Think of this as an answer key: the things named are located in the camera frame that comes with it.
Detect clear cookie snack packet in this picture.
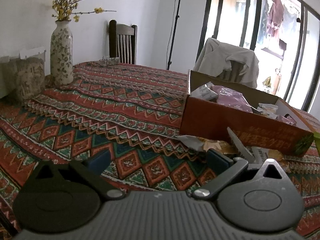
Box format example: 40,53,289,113
177,127,285,164

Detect orange cardboard snack box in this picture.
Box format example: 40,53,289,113
180,70,315,157

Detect patterned red tablecloth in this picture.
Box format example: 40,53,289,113
1,62,319,239

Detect pink snack packet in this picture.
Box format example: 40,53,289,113
212,85,253,113

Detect white snack packet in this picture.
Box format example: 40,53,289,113
190,82,219,101

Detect chair with beige jacket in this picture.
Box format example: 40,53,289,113
217,61,244,83

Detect floral tissue box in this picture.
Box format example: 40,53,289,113
98,56,120,67

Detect beige jacket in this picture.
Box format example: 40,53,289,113
193,37,259,88

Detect clear plastic food container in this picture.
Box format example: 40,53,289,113
1,47,46,102

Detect black tripod light stand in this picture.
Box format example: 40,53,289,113
166,0,181,70

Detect floral ceramic vase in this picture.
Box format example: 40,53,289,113
50,21,74,86

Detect dark wooden chair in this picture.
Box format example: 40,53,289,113
108,20,138,64

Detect black framed sliding window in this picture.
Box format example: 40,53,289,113
200,0,319,112

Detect hanging red garment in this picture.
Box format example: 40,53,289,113
267,0,284,37

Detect yellow flower branches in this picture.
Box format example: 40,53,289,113
52,0,116,22

